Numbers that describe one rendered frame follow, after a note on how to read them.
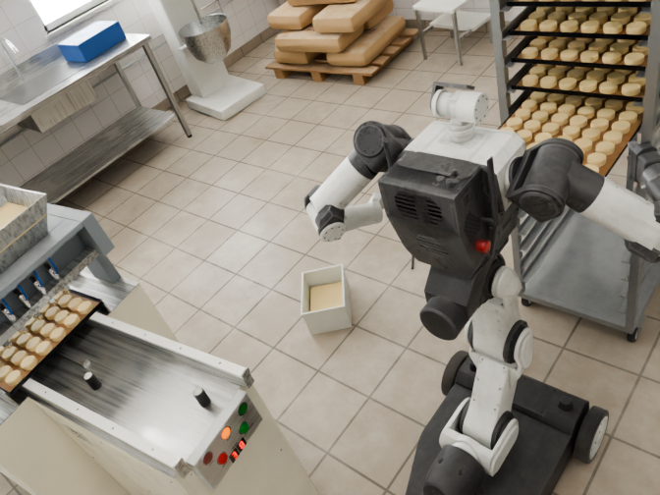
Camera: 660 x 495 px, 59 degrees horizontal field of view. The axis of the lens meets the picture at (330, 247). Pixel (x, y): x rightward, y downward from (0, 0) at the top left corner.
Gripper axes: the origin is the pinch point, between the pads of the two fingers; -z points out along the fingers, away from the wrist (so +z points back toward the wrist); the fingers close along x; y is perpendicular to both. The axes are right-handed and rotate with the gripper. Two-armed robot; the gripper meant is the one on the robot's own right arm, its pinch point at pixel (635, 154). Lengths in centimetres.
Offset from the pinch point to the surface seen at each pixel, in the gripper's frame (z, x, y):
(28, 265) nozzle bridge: -12, 15, 181
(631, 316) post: -9, -84, -7
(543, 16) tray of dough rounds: -45, 26, 8
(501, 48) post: -42, 22, 22
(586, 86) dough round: -27.0, 8.6, 2.0
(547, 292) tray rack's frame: -37, -92, 14
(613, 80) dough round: -26.7, 8.4, -5.9
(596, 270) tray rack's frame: -42, -92, -9
